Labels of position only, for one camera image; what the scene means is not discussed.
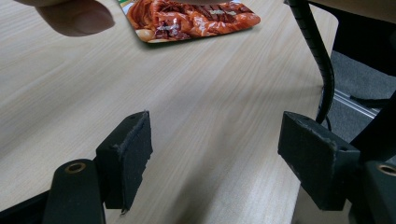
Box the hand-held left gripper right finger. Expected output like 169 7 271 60
277 110 362 212

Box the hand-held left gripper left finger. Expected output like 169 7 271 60
94 109 154 217

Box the black metal stand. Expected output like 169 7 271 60
348 91 396 164

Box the aluminium floor rail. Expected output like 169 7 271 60
333 89 381 119

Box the right hand-held gripper black cable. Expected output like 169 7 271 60
283 0 336 125

